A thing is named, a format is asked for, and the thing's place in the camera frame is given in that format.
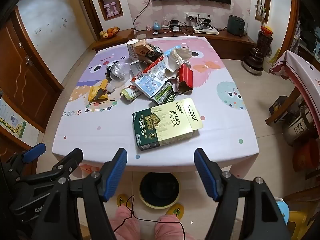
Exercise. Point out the dark red tall basket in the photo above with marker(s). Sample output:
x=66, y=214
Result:
x=265, y=40

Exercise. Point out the red bag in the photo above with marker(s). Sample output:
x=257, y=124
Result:
x=307, y=155

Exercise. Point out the yellow snack wrapper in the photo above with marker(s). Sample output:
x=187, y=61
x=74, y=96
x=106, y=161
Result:
x=96, y=91

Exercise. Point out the white bucket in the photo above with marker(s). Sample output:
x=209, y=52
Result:
x=268, y=64

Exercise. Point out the person's right leg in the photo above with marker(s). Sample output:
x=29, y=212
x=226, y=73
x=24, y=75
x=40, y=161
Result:
x=170, y=230

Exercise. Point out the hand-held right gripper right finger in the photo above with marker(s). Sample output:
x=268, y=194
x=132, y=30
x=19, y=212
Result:
x=205, y=173

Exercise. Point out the fruit basket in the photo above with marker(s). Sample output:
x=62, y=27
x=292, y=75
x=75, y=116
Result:
x=109, y=33

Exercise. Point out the white paper bag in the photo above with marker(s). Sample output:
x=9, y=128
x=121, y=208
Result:
x=175, y=60

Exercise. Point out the person's left leg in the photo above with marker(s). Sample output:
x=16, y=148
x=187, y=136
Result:
x=125, y=222

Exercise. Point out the yellow knitted slipper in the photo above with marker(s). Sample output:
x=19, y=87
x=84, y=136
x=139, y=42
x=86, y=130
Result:
x=176, y=210
x=123, y=200

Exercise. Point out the yellow plastic stool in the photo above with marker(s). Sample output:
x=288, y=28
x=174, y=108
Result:
x=300, y=221

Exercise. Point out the round bin with yellow rim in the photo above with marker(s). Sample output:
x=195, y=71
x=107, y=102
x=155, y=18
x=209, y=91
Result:
x=160, y=205

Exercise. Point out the trash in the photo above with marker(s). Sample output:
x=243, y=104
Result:
x=186, y=76

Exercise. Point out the white wall power strip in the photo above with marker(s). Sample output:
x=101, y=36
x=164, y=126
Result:
x=196, y=15

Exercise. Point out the side table with cloth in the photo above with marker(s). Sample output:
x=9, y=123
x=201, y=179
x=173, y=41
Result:
x=297, y=70

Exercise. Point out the wooden television cabinet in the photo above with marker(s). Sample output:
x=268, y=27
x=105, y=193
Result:
x=225, y=45

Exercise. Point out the rice cooker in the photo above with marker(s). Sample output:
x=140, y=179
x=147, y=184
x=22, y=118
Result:
x=297, y=127

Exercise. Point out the white patterned paper cup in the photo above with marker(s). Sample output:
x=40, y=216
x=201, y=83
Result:
x=131, y=51

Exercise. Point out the flat white set-top box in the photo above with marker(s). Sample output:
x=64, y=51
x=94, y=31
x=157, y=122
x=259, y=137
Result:
x=207, y=31

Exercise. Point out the clear plastic bag with black item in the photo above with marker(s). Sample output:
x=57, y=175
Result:
x=116, y=71

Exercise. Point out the dark cardboard box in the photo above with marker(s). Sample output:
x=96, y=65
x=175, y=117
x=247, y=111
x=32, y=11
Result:
x=278, y=108

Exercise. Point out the brown pulp cup holder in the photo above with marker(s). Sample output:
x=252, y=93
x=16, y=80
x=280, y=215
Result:
x=141, y=47

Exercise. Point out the light green wrapper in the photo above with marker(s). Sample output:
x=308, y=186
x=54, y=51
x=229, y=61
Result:
x=128, y=95

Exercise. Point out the person's leg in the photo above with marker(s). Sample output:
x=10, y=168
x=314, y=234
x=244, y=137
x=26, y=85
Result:
x=125, y=222
x=170, y=230

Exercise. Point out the printed cartoon tablecloth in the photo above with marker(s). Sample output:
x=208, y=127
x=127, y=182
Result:
x=112, y=130

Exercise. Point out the children's wall poster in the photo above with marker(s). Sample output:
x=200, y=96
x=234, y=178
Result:
x=11, y=120

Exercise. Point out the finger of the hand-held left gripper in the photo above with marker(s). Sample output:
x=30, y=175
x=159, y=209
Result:
x=33, y=153
x=71, y=158

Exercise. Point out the dark snack packet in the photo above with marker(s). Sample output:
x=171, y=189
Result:
x=153, y=53

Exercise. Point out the blue plastic stool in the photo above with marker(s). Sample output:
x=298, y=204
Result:
x=283, y=208

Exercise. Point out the pink dumbbell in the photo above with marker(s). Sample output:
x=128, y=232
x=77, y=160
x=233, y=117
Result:
x=108, y=11
x=115, y=8

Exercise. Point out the green and cream chocolate box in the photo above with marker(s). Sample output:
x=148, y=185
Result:
x=165, y=127

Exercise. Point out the dark stacked pot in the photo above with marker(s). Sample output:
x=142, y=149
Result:
x=253, y=61

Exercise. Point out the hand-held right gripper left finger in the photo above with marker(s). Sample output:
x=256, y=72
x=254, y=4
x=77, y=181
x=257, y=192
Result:
x=117, y=171

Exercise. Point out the dark green wrapper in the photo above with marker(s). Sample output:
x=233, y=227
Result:
x=162, y=95

